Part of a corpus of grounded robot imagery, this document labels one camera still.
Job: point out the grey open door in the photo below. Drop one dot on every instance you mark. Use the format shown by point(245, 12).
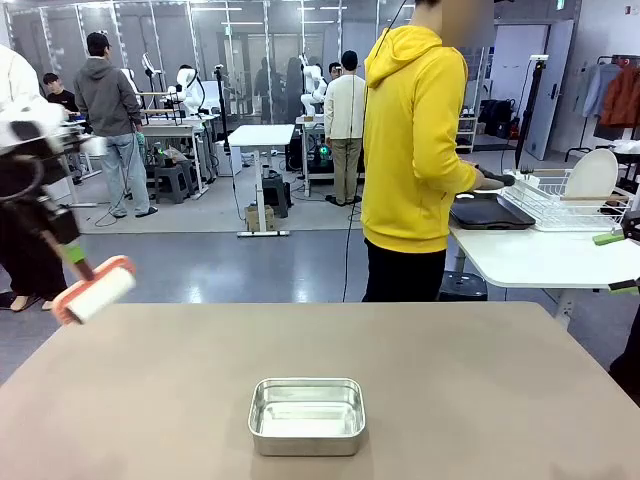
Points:
point(555, 90)

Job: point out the person in grey hoodie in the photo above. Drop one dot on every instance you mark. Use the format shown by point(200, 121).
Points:
point(107, 95)

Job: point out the white side table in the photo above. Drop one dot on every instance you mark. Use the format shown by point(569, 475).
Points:
point(525, 260)

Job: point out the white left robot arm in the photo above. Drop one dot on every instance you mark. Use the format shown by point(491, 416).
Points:
point(47, 117)

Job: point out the seated person in black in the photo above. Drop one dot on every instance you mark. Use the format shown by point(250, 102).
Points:
point(60, 97)

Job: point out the orange jacket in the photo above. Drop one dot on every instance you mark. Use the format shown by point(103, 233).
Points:
point(622, 97)

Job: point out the light blue shirt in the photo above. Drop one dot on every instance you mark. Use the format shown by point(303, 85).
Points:
point(597, 87)

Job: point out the rectangular metal container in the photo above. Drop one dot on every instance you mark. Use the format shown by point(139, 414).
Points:
point(305, 445)

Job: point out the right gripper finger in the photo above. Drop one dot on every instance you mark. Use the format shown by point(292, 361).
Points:
point(625, 286)
point(607, 238)

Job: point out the black bags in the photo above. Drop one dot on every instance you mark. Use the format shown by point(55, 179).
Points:
point(500, 120)

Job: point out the person in yellow hoodie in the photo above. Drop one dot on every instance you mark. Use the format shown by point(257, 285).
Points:
point(410, 125)

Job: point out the dark rounded object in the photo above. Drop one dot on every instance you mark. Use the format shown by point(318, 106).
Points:
point(630, 370)

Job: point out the white background workbench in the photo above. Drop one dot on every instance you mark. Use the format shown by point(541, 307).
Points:
point(175, 131)

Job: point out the white standing desk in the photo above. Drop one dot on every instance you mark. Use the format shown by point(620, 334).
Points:
point(260, 135)

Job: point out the person in cream sweater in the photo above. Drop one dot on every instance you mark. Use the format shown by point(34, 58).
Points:
point(345, 105)

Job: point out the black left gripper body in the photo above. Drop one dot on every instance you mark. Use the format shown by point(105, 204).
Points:
point(55, 222)

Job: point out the black camera tripod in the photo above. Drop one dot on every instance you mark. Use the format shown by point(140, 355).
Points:
point(535, 95)

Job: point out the dark cloth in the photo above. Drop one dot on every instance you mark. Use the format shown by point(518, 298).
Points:
point(507, 179)

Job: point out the wooden shoe rack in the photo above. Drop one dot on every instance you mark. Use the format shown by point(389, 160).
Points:
point(467, 135)

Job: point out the pink lint roller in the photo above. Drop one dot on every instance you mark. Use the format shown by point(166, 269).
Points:
point(100, 295)

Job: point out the yellow sleeved right forearm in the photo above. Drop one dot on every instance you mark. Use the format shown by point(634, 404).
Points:
point(457, 180)

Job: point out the cardboard box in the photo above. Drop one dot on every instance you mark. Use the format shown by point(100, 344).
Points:
point(260, 219)

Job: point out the black flat tray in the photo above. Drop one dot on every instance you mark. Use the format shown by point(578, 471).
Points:
point(492, 215)

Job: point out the yellow hoodie person right hand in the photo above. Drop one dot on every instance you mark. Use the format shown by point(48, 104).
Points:
point(487, 180)

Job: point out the black device on floor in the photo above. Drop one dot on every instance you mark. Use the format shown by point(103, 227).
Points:
point(462, 287)

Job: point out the grey step stool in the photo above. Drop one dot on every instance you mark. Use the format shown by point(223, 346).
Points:
point(172, 182)
point(275, 195)

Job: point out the small white item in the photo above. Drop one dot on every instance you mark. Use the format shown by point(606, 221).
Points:
point(465, 196)

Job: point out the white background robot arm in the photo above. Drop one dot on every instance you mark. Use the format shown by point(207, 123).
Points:
point(190, 92)
point(312, 85)

